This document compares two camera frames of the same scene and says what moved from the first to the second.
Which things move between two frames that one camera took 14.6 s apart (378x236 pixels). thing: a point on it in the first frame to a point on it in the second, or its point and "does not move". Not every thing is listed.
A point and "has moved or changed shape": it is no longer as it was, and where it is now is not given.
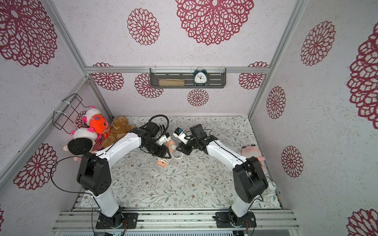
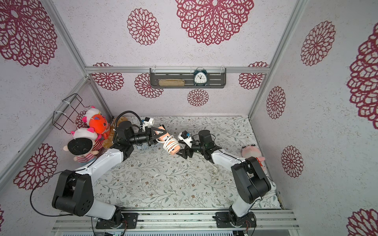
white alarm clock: (270, 191) does not move
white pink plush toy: (89, 113) does not move
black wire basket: (64, 116) does not move
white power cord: (173, 146) has moved or changed shape
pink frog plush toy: (251, 151) does not move
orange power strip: (163, 163) has moved or changed shape
